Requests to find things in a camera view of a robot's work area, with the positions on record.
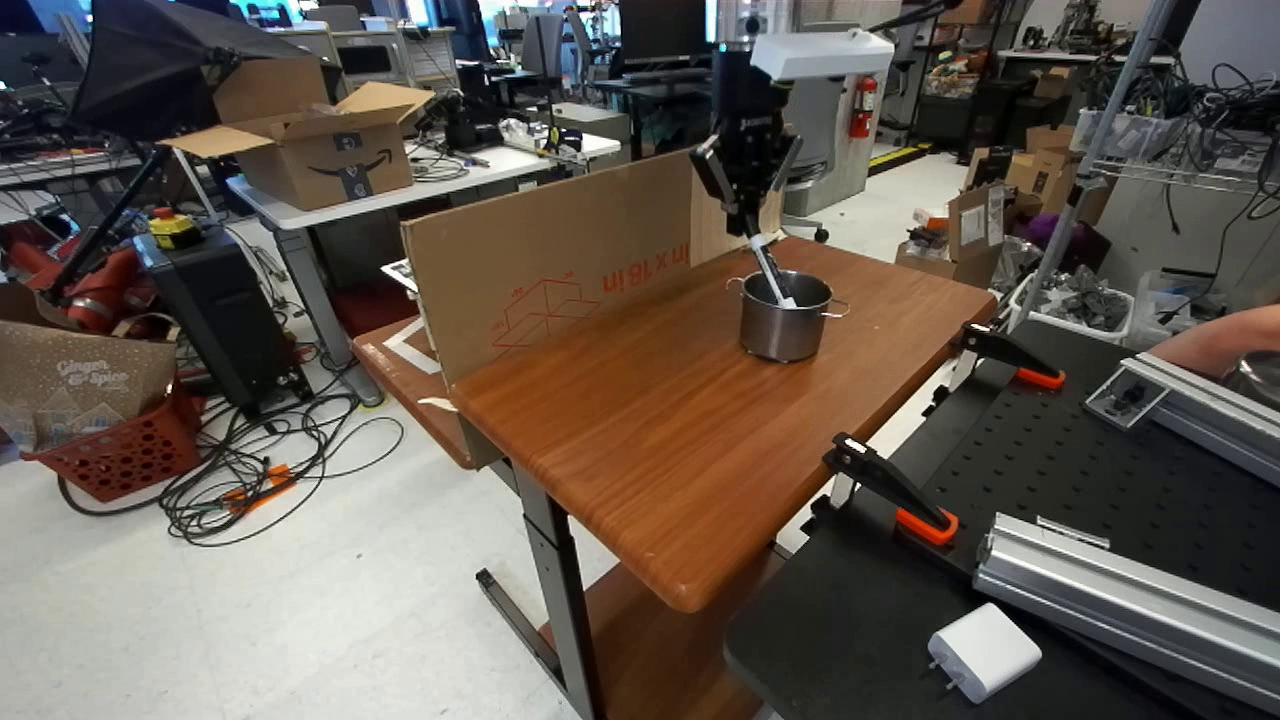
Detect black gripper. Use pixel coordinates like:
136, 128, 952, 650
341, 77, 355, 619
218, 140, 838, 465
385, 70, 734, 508
690, 47, 810, 242

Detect person's bare forearm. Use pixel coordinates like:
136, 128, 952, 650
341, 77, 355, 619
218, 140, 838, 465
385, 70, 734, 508
1150, 298, 1280, 385

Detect wooden desk with black legs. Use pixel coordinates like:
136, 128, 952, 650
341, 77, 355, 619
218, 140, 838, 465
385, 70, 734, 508
353, 234, 1000, 720

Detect steel pot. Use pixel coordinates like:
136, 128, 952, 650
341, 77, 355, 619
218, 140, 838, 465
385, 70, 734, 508
734, 263, 849, 368

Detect red fire extinguisher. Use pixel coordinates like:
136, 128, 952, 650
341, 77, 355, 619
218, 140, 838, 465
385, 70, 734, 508
846, 70, 883, 144

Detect black monitor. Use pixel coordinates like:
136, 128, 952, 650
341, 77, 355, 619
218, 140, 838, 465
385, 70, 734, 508
616, 0, 716, 69

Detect brown cardboard panel red print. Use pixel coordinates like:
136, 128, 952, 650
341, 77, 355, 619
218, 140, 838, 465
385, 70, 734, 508
397, 149, 706, 393

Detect stacked brown cardboard boxes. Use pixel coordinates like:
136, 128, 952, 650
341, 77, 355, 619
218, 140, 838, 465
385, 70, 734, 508
950, 125, 1089, 293

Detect black orange spring clamp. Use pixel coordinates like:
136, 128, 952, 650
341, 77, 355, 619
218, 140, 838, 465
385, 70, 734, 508
959, 319, 1073, 397
822, 433, 963, 551

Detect silver metal pole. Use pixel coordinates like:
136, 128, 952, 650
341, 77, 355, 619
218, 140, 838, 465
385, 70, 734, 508
1003, 0, 1186, 335

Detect white plastic bin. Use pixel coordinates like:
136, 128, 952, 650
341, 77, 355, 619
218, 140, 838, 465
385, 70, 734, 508
1008, 269, 1140, 350

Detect open cardboard box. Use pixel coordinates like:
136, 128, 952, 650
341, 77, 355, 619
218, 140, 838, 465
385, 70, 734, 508
155, 53, 441, 217

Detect black perforated breadboard table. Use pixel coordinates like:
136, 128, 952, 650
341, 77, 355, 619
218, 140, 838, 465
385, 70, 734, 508
723, 317, 1280, 720

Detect grey work table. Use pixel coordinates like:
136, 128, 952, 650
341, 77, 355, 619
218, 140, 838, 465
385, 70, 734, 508
223, 132, 633, 406

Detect white power adapter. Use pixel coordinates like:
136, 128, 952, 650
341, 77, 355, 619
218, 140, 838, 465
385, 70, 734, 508
924, 598, 1047, 706

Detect aluminium extrusion with end plate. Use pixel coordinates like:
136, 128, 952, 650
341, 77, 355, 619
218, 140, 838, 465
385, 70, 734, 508
1081, 348, 1280, 492

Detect black equipment cabinet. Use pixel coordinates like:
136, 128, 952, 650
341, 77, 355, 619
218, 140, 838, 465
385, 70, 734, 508
131, 217, 304, 416

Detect orange power plug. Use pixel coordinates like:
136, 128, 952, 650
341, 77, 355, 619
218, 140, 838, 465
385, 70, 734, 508
218, 459, 299, 521

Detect yellow emergency stop button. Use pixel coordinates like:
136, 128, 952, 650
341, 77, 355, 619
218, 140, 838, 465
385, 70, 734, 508
145, 204, 206, 255

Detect black photo softbox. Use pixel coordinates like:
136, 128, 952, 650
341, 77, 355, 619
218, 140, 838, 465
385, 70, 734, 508
67, 0, 319, 144

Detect red machine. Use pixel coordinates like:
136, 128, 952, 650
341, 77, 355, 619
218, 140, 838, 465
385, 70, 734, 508
5, 222, 169, 335

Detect red plastic basket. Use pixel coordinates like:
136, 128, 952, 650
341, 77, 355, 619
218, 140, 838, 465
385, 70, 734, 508
29, 393, 206, 508

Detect brown paper bag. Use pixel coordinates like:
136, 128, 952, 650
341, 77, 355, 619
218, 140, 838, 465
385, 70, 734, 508
0, 317, 181, 454

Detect long aluminium extrusion rail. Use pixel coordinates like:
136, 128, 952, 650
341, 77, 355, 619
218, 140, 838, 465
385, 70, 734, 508
971, 511, 1280, 716

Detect black floor cables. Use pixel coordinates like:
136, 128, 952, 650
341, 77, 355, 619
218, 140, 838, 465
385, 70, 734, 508
52, 378, 411, 551

